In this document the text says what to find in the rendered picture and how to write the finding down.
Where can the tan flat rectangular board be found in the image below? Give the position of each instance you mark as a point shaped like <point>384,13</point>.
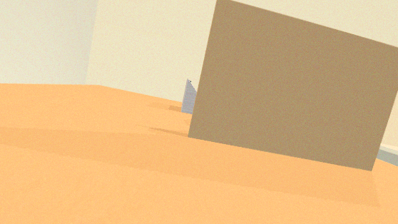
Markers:
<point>275,83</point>

